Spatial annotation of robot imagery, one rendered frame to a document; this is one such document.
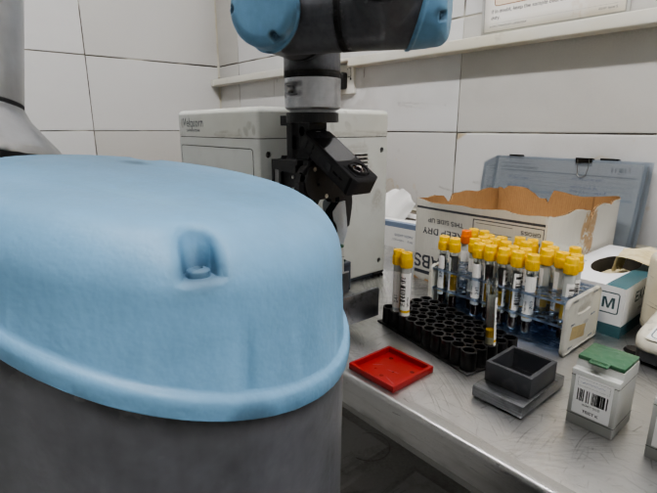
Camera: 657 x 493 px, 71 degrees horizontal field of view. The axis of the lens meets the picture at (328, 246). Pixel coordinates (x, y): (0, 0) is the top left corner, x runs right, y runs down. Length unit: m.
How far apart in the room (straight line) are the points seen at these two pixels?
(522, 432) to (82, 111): 1.76
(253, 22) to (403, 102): 0.85
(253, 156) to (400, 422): 0.41
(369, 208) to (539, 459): 0.52
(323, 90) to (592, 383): 0.44
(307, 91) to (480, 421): 0.43
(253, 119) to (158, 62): 1.38
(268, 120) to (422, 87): 0.66
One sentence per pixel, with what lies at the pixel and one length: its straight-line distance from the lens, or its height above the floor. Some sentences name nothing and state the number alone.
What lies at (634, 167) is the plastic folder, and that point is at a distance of 1.02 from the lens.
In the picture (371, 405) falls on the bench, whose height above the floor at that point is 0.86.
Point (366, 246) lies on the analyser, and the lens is 0.85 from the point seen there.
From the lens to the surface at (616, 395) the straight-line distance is 0.49.
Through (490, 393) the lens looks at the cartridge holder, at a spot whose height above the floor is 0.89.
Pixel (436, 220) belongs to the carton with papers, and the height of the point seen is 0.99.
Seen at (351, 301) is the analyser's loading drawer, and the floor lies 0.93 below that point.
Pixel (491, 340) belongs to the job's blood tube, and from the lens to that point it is 0.58.
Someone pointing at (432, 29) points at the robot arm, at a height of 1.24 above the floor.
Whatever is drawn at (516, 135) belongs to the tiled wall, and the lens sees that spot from 1.14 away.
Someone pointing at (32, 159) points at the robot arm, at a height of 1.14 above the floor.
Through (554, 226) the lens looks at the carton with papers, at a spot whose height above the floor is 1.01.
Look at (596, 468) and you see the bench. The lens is 0.48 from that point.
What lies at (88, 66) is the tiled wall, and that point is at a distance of 1.97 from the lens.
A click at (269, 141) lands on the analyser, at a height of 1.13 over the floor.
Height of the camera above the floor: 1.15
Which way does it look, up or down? 14 degrees down
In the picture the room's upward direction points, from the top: straight up
